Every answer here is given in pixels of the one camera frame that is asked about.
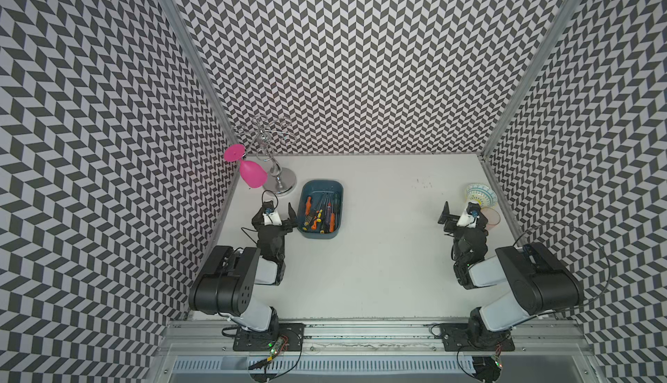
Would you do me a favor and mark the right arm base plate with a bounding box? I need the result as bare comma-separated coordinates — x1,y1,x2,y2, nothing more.
439,323,516,353

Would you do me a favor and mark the green handled screwdriver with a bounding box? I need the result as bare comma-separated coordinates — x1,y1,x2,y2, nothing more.
333,193,340,216

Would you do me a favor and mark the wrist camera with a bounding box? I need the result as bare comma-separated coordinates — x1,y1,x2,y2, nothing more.
261,202,282,227
457,201,481,228

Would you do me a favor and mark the patterned ceramic bowl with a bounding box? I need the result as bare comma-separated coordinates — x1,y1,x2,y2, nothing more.
465,183,499,209

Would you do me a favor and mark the small orange black screwdriver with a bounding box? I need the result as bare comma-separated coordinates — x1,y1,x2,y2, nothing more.
304,195,312,216

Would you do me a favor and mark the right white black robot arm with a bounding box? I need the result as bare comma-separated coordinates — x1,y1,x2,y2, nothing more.
438,202,585,351

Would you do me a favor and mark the chrome glass holder stand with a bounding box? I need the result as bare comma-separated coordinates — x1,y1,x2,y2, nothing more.
241,116,297,195

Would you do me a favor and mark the small yellow black screwdriver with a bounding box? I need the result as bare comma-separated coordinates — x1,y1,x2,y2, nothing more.
302,215,312,231

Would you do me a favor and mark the pink plastic wine glass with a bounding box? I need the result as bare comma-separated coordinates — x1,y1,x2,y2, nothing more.
223,144,269,188

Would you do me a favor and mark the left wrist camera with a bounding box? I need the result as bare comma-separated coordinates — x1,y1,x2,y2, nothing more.
261,202,282,227

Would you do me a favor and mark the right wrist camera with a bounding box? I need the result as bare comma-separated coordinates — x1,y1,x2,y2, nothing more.
457,201,481,228

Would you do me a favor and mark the pink translucent cup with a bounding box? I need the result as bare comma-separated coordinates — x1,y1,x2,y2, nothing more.
481,207,502,230

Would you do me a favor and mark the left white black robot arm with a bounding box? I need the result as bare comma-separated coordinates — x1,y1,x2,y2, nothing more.
189,202,297,339

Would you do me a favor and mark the long orange black screwdriver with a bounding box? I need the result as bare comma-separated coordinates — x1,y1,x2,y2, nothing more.
328,201,336,234

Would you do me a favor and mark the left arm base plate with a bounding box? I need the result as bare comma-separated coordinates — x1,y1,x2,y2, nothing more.
233,322,306,353

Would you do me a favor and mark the teal plastic storage box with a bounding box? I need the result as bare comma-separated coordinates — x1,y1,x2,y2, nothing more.
297,179,344,240

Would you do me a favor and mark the aluminium front rail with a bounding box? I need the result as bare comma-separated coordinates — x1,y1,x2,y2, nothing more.
156,318,593,356

